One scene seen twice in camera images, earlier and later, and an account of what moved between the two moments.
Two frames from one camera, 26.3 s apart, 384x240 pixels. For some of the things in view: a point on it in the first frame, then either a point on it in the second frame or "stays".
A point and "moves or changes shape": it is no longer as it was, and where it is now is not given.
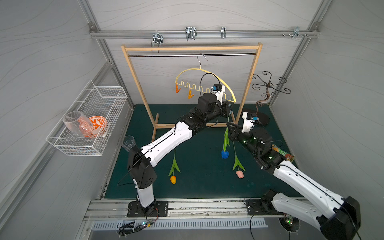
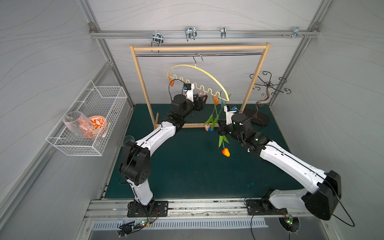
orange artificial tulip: [173, 178] → [222, 138]
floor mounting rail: [100, 209] stays
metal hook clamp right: [296, 32] stays
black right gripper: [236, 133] → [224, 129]
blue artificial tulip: [225, 153] moves or changes shape
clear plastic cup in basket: [78, 124] stays
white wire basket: [90, 130] stays
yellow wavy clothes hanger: [201, 87] moves or changes shape
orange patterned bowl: [99, 125] stays
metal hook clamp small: [223, 32] stays
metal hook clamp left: [157, 38] stays
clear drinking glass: [128, 142] stays
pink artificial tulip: [239, 173] moves or changes shape
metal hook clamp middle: [191, 33] stays
